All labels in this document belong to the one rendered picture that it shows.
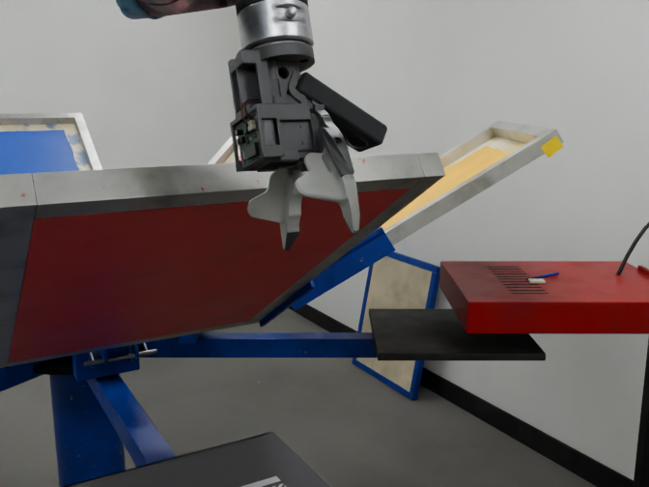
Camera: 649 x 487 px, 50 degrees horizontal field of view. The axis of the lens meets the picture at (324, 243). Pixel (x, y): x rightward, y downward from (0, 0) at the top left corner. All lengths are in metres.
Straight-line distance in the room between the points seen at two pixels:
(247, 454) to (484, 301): 0.79
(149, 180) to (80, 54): 4.67
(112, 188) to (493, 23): 2.82
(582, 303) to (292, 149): 1.37
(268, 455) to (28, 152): 2.12
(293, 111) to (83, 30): 4.84
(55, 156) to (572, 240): 2.24
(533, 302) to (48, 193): 1.40
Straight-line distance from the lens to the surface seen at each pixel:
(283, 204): 0.76
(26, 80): 5.40
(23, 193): 0.78
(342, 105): 0.74
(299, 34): 0.72
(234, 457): 1.41
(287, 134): 0.68
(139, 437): 1.59
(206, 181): 0.83
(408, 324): 2.15
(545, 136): 1.77
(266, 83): 0.70
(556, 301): 1.93
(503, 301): 1.89
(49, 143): 3.28
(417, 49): 3.88
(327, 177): 0.66
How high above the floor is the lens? 1.64
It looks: 12 degrees down
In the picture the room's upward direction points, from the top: straight up
